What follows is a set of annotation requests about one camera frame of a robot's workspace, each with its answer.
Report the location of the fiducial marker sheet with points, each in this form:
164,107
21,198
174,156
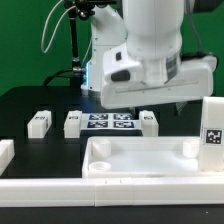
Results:
109,121

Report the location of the black camera stand pole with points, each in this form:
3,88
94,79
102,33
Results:
82,9

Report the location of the white left fence block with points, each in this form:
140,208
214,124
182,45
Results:
6,154

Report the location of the white desk top tray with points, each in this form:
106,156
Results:
143,157

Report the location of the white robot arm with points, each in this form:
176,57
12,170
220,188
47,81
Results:
136,54

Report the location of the white front fence bar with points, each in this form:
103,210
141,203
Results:
111,192

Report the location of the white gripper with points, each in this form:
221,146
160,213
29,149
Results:
129,81

